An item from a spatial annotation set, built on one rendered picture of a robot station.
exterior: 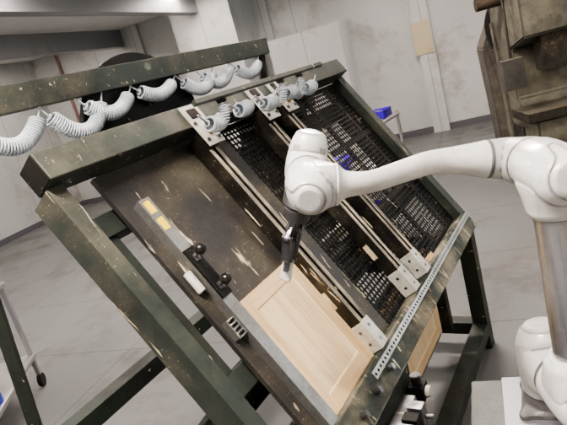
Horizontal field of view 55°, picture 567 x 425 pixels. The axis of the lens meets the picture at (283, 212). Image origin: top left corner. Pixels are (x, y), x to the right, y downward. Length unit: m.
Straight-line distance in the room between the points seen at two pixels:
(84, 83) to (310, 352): 1.43
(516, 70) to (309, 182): 4.87
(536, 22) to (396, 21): 5.43
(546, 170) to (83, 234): 1.21
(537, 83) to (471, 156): 5.04
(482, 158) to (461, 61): 9.60
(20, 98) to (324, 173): 1.36
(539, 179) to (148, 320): 1.08
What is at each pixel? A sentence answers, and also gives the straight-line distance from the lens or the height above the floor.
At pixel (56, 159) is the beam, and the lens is 1.72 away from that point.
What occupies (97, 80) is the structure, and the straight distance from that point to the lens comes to 2.51.
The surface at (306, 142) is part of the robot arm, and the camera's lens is 1.36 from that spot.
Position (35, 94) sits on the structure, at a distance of 2.31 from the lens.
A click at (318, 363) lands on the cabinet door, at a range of 1.93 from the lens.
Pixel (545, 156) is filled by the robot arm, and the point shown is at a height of 1.67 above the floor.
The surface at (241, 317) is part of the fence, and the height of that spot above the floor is 1.28.
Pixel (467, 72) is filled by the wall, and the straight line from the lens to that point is 11.05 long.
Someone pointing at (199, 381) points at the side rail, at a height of 1.23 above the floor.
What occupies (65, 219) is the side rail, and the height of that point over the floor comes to 1.75.
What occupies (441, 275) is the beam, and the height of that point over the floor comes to 0.84.
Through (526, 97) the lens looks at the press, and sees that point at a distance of 6.45.
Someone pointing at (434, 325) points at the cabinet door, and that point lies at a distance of 3.36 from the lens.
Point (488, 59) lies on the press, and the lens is 7.65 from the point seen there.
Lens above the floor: 2.00
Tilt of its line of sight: 15 degrees down
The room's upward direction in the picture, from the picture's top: 16 degrees counter-clockwise
